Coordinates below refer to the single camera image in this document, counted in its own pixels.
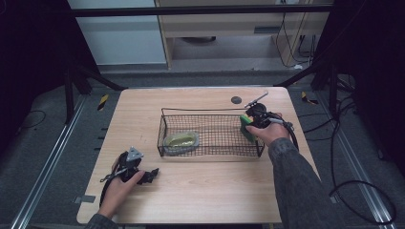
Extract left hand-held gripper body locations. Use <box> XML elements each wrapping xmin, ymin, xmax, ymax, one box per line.
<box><xmin>110</xmin><ymin>145</ymin><xmax>145</xmax><ymax>184</ymax></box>

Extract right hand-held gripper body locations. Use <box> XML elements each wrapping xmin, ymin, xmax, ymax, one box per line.
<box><xmin>244</xmin><ymin>91</ymin><xmax>288</xmax><ymax>130</ymax></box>

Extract green and yellow sponge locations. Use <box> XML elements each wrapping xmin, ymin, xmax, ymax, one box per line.
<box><xmin>239</xmin><ymin>114</ymin><xmax>259</xmax><ymax>143</ymax></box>

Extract black wire basket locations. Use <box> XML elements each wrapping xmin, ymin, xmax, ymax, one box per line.
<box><xmin>157</xmin><ymin>107</ymin><xmax>266</xmax><ymax>158</ymax></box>

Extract person's right hand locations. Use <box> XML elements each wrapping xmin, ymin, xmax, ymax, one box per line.
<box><xmin>245</xmin><ymin>112</ymin><xmax>292</xmax><ymax>148</ymax></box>

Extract person's left hand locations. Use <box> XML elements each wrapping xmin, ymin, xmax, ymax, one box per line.
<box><xmin>96</xmin><ymin>169</ymin><xmax>146</xmax><ymax>220</ymax></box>

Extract yellow and black floor tape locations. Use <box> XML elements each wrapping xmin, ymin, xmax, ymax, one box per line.
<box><xmin>96</xmin><ymin>94</ymin><xmax>110</xmax><ymax>112</ymax></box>
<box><xmin>300</xmin><ymin>91</ymin><xmax>319</xmax><ymax>106</ymax></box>

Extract black metal stand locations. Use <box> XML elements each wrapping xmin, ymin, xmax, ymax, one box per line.
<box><xmin>62</xmin><ymin>60</ymin><xmax>128</xmax><ymax>126</ymax></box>
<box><xmin>273</xmin><ymin>58</ymin><xmax>340</xmax><ymax>119</ymax></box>

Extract dark object under desk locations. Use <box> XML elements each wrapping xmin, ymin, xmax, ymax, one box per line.
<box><xmin>181</xmin><ymin>35</ymin><xmax>218</xmax><ymax>45</ymax></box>

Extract light wooden desk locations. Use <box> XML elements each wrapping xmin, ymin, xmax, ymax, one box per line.
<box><xmin>154</xmin><ymin>0</ymin><xmax>336</xmax><ymax>70</ymax></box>

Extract black curtain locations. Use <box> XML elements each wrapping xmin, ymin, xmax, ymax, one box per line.
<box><xmin>0</xmin><ymin>0</ymin><xmax>100</xmax><ymax>156</ymax></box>
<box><xmin>313</xmin><ymin>0</ymin><xmax>405</xmax><ymax>177</ymax></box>

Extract white cabinet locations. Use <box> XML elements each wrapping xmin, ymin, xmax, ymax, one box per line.
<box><xmin>67</xmin><ymin>0</ymin><xmax>168</xmax><ymax>67</ymax></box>

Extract left hand-held gripper cable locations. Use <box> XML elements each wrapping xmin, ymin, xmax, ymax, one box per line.
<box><xmin>98</xmin><ymin>152</ymin><xmax>129</xmax><ymax>208</ymax></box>

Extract hand-held gripper cable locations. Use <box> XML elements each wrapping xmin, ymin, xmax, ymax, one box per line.
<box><xmin>268</xmin><ymin>116</ymin><xmax>398</xmax><ymax>225</ymax></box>
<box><xmin>98</xmin><ymin>152</ymin><xmax>129</xmax><ymax>208</ymax></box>

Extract black floor cables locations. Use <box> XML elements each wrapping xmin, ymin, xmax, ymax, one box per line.
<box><xmin>298</xmin><ymin>74</ymin><xmax>359</xmax><ymax>179</ymax></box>

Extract black hanging desk cables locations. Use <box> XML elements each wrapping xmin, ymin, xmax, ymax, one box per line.
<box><xmin>274</xmin><ymin>0</ymin><xmax>318</xmax><ymax>70</ymax></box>

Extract aluminium floor rail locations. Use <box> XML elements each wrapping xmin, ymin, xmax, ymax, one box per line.
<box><xmin>9</xmin><ymin>94</ymin><xmax>90</xmax><ymax>229</ymax></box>
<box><xmin>314</xmin><ymin>91</ymin><xmax>398</xmax><ymax>229</ymax></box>

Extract black floor cable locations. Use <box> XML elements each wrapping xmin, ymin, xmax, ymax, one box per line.
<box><xmin>17</xmin><ymin>109</ymin><xmax>48</xmax><ymax>132</ymax></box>

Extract black horizontal frame bar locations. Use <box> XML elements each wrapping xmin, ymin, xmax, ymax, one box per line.
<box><xmin>68</xmin><ymin>4</ymin><xmax>336</xmax><ymax>18</ymax></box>

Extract right hand-held gripper cable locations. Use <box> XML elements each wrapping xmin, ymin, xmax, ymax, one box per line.
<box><xmin>268</xmin><ymin>116</ymin><xmax>398</xmax><ymax>225</ymax></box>

